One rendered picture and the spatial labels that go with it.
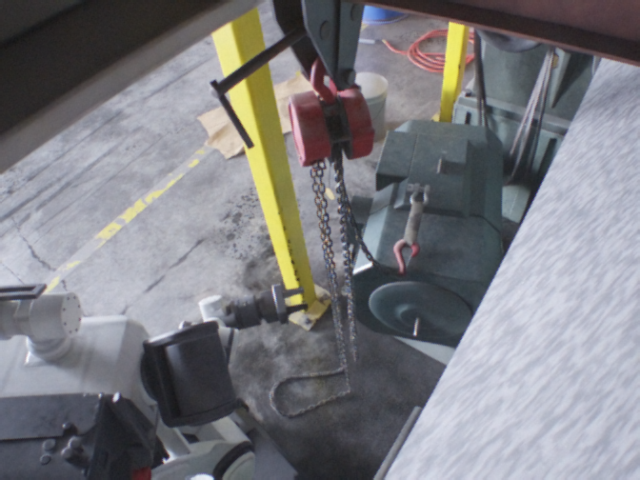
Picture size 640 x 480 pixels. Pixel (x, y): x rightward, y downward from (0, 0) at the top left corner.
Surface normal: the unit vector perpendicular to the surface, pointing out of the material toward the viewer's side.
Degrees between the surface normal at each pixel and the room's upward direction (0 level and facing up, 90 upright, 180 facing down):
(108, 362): 10
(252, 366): 0
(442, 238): 0
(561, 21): 90
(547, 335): 30
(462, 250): 0
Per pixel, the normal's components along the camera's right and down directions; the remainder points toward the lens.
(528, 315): -0.49, -0.74
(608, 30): -0.57, 0.67
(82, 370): 0.04, -0.73
